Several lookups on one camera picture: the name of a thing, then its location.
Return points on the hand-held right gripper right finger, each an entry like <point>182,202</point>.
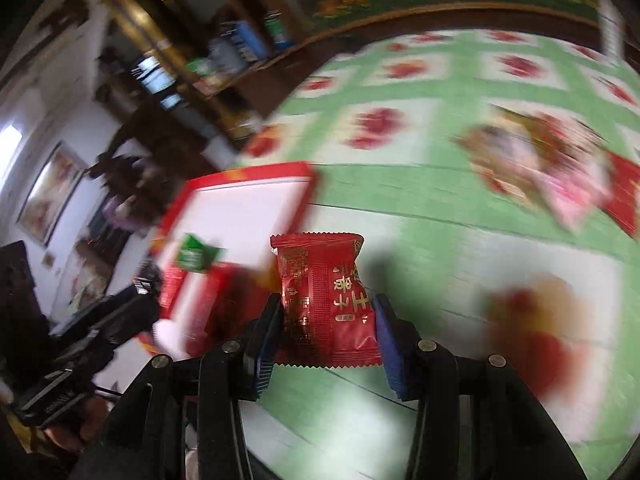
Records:
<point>387,350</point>

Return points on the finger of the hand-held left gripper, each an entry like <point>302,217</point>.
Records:
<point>146,287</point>

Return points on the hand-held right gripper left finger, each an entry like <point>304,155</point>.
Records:
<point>262,342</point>

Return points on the red snack packet white print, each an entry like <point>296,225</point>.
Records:
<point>320,300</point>

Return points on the red cardboard box white inside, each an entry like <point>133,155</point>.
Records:
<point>240,220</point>

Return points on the person's left hand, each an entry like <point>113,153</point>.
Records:
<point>75,427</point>

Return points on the green snack packet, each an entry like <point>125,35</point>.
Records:
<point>195,255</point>

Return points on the black furniture piece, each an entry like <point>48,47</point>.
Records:
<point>17,285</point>

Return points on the green floral printed cloth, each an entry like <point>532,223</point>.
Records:
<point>425,200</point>

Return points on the dark wooden shelf cabinet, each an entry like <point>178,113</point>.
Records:
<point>150,125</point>

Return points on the bright window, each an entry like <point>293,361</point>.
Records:
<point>10,142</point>

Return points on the pile of assorted snack packets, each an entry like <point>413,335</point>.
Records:
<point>530,165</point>

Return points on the plain red snack packet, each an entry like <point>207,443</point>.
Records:
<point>625,195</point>

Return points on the unframed wall poster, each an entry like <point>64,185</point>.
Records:
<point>92,275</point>

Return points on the framed wall picture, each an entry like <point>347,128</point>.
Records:
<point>50,195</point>

